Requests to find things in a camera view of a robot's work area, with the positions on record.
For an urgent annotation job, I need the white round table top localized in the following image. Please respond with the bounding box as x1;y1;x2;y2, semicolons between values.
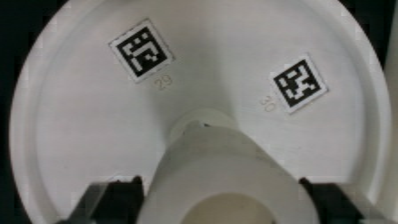
9;0;398;224

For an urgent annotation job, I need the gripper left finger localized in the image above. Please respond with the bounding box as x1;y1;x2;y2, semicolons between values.
55;176;144;224

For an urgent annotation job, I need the white cylindrical table leg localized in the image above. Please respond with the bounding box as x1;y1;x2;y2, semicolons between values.
137;124;318;224

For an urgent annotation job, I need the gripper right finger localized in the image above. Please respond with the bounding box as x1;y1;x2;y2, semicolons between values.
299;177;364;224

